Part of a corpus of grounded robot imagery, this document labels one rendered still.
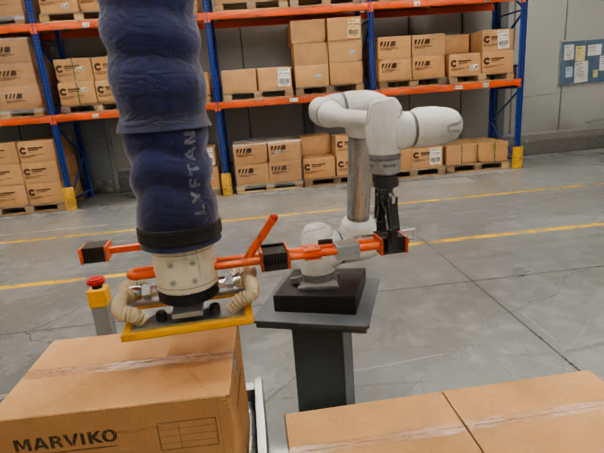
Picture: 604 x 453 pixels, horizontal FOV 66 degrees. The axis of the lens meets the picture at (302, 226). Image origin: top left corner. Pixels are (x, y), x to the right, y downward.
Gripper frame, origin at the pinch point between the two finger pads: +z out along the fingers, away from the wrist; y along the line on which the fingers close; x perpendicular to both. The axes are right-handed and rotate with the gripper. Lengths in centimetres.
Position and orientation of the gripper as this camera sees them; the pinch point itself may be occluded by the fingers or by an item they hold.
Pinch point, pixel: (386, 240)
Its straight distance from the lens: 143.2
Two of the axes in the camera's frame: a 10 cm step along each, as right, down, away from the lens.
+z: 0.7, 9.6, 2.8
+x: 9.8, -1.2, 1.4
